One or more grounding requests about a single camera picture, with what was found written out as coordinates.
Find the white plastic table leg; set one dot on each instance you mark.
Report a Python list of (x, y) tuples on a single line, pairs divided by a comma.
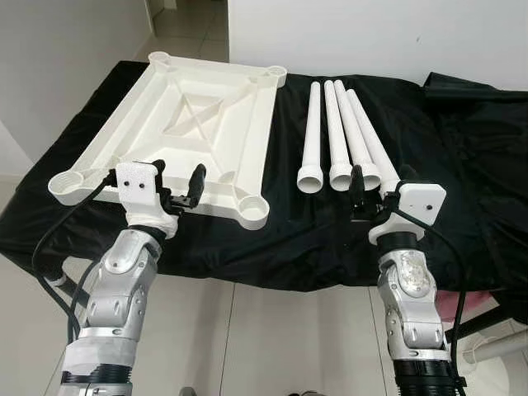
[(312, 132), (334, 124), (355, 136), (372, 136)]

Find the white plastic table top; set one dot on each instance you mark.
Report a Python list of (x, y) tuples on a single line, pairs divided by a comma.
[(206, 115)]

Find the black table cloth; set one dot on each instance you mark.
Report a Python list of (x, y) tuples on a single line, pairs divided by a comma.
[(462, 165)]

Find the black metal rod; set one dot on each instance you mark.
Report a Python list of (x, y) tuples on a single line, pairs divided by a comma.
[(74, 290)]

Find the pink plastic object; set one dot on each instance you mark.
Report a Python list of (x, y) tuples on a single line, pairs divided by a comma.
[(478, 304)]

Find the black metal bar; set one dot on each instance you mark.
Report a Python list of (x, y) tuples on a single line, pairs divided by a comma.
[(495, 318)]

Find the grey right robot foot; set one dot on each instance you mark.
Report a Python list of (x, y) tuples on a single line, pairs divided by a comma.
[(307, 393)]

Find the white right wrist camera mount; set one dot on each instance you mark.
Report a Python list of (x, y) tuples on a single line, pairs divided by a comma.
[(421, 200)]

